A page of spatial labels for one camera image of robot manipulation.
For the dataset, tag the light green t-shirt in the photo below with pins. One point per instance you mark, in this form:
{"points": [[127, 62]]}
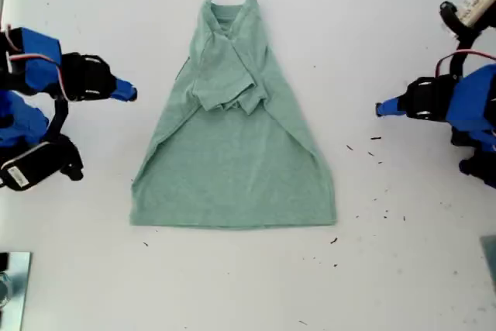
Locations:
{"points": [[232, 176]]}

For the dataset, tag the black clamp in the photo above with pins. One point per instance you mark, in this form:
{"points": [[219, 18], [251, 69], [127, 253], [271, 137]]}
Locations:
{"points": [[3, 261]]}

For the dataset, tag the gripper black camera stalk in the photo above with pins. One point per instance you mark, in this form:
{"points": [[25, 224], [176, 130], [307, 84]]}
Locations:
{"points": [[58, 118], [461, 54]]}

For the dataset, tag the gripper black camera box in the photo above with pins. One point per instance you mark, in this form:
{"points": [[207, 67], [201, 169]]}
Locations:
{"points": [[470, 7], [31, 168]]}

